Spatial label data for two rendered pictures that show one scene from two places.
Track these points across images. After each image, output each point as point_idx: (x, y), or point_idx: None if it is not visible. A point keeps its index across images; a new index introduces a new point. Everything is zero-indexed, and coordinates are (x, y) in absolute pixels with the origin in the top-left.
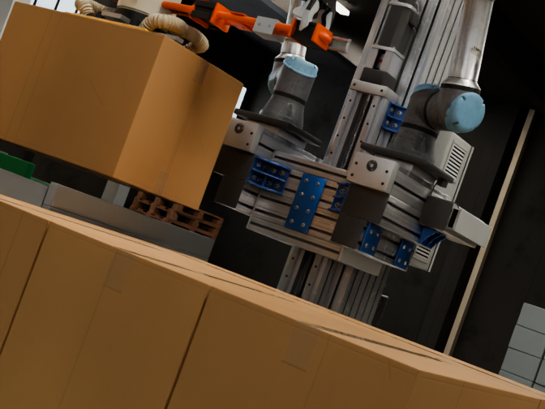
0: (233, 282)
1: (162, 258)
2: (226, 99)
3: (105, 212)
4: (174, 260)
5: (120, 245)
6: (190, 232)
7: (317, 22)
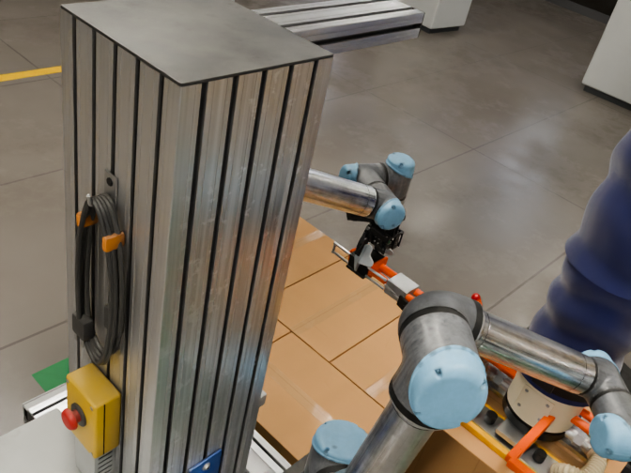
0: (331, 314)
1: (370, 309)
2: None
3: None
4: (363, 332)
5: (390, 297)
6: None
7: (367, 257)
